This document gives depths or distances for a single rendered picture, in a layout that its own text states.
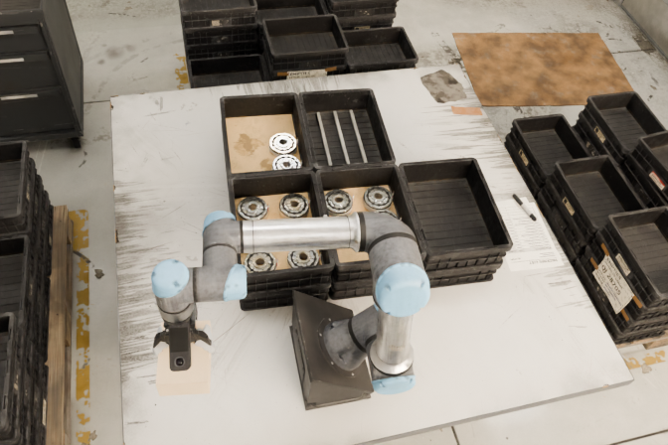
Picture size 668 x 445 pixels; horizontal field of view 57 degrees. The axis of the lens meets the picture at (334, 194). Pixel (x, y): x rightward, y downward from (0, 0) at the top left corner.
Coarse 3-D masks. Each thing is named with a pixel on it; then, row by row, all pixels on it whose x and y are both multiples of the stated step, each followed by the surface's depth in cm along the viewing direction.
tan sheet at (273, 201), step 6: (306, 192) 220; (240, 198) 215; (264, 198) 216; (270, 198) 217; (276, 198) 217; (306, 198) 218; (270, 204) 215; (276, 204) 215; (252, 210) 213; (270, 210) 213; (276, 210) 214; (270, 216) 212; (276, 216) 212; (270, 252) 202; (276, 252) 203; (282, 252) 203; (318, 252) 204; (276, 258) 201; (282, 258) 201; (258, 264) 199; (282, 264) 200
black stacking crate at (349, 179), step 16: (320, 176) 215; (336, 176) 216; (352, 176) 218; (368, 176) 220; (384, 176) 221; (400, 192) 214; (400, 208) 216; (336, 272) 195; (352, 272) 196; (368, 272) 198
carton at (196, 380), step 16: (208, 320) 155; (192, 352) 149; (208, 352) 150; (160, 368) 146; (192, 368) 147; (208, 368) 147; (160, 384) 144; (176, 384) 145; (192, 384) 146; (208, 384) 147
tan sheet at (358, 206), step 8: (352, 192) 222; (360, 192) 222; (360, 200) 220; (352, 208) 217; (360, 208) 218; (392, 208) 219; (344, 248) 206; (344, 256) 204; (352, 256) 204; (360, 256) 205; (368, 256) 205
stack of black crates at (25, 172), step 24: (0, 144) 251; (24, 144) 252; (0, 168) 256; (24, 168) 245; (0, 192) 249; (24, 192) 240; (0, 216) 229; (24, 216) 237; (48, 216) 273; (48, 240) 270; (48, 264) 263
